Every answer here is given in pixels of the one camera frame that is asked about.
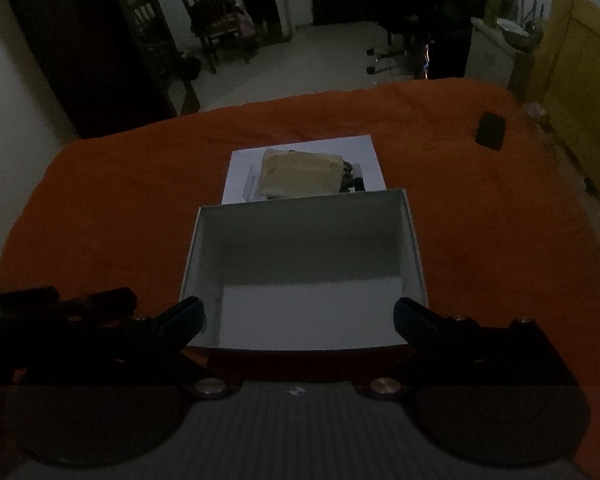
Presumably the white cardboard box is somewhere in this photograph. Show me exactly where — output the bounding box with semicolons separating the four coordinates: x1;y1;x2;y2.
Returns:
181;190;428;351

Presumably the black plush toy figure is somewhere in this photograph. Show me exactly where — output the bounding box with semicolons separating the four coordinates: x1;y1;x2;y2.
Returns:
339;160;365;193

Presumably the white box lid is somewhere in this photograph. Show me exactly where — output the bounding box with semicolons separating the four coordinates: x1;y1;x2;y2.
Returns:
221;136;386;205

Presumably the beige cloth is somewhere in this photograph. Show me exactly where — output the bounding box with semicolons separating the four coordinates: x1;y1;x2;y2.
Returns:
258;148;343;198

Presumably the small black square object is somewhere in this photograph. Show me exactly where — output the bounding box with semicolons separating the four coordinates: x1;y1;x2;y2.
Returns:
475;112;506;151

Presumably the white cabinet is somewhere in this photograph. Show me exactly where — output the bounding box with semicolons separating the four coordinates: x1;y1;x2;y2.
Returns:
465;18;531;91

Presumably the yellow wooden board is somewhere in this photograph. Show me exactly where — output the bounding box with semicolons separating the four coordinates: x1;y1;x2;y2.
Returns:
527;0;600;167

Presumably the black office chair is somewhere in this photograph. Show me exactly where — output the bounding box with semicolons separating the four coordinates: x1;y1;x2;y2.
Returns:
366;0;475;79

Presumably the dark wooden chair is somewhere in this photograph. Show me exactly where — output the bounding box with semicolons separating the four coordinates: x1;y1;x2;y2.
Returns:
181;0;254;74

